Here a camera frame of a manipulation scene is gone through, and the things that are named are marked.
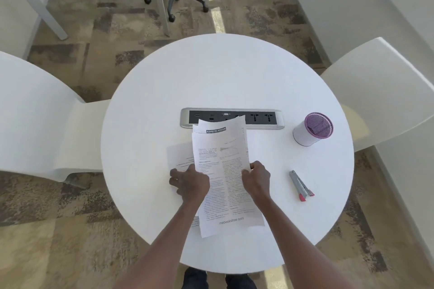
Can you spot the person's left hand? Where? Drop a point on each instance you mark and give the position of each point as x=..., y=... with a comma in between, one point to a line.
x=191, y=184

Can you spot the person's right hand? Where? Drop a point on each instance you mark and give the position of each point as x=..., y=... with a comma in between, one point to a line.
x=258, y=182

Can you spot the person's right fingers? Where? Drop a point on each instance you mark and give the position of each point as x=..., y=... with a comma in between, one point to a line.
x=249, y=169

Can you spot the person's left fingers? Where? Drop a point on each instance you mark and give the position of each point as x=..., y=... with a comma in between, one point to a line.
x=175, y=179

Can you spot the printed paper sheet with banner heading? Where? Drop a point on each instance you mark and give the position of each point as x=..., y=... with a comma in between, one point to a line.
x=217, y=124

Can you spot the person's right forearm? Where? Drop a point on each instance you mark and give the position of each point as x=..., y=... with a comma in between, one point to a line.
x=298, y=244

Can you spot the person's left forearm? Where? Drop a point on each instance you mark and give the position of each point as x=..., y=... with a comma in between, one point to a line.
x=162, y=248

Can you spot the silver power outlet panel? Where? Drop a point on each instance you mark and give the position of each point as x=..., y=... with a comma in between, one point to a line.
x=261, y=117

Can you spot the grey and red stapler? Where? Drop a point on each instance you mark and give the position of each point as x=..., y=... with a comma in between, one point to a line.
x=300, y=185

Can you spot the white cup with purple mesh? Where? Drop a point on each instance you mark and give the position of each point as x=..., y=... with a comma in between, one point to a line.
x=310, y=133

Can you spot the person's left leg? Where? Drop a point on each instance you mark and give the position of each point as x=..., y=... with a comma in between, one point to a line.
x=195, y=280

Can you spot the person's leg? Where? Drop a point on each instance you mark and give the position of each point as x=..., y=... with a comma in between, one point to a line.
x=195, y=280
x=239, y=282

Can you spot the person's right leg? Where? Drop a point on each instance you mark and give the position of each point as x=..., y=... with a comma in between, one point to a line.
x=239, y=282

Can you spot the white moulded chair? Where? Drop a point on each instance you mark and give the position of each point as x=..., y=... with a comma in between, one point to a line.
x=383, y=89
x=37, y=119

